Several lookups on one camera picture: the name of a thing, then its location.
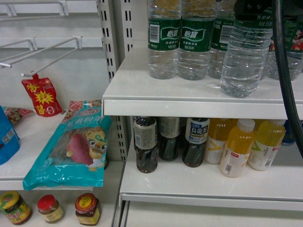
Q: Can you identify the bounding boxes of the clear water bottle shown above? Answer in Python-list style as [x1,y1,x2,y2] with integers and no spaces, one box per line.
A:
[220,0,273,98]

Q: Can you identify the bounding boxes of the white metal shelf board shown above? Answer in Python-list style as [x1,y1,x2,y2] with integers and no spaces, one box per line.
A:
[102,40,303,120]

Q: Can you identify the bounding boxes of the water bottle with barcode label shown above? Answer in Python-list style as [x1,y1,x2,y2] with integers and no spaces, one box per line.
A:
[147,0,182,79]

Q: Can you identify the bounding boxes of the water bottle with athletes label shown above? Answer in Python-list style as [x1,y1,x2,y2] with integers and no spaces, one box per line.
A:
[178,0,216,80]

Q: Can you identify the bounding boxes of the dark oolong tea bottle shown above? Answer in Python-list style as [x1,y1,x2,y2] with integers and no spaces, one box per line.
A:
[134,116,158,173]

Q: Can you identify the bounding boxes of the teal sweet potato noodle bag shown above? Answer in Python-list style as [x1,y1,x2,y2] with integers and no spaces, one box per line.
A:
[23,100,112,191]

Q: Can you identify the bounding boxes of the yellow vitamin drink bottle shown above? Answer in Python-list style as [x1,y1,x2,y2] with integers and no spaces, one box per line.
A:
[220,119,255,178]
[248,120,285,171]

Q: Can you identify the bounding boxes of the red sauce pouch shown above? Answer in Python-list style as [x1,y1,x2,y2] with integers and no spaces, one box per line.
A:
[21,74,63,117]

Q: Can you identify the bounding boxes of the red lid sauce jar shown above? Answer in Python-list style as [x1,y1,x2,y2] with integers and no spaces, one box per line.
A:
[75,193,102,226]

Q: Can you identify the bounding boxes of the yellow vitamin drink bottle right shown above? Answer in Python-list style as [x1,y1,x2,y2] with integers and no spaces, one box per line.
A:
[248,120,285,171]

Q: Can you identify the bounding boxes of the blue snack bag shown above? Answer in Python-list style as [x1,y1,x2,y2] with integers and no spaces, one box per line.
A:
[0,107,20,165]

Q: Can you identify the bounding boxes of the black cable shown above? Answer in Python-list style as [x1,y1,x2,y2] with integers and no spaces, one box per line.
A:
[271,0,303,159]

